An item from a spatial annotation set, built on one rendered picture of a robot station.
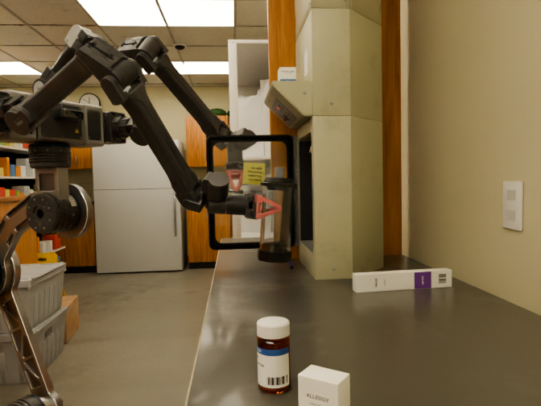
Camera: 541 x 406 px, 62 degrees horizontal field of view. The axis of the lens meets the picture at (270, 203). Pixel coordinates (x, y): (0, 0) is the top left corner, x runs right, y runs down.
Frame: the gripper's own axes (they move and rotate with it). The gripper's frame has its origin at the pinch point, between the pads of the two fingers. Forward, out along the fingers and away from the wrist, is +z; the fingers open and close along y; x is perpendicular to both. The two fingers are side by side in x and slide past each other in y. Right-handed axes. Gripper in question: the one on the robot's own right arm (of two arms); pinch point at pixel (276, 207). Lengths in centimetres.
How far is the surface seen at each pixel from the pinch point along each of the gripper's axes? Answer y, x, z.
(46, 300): 183, 81, -125
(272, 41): 34, -58, 0
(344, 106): -3.5, -29.9, 17.1
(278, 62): 34, -51, 2
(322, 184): -3.3, -7.5, 12.3
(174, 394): 130, 119, -34
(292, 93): -2.9, -32.3, 2.1
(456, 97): -3, -36, 51
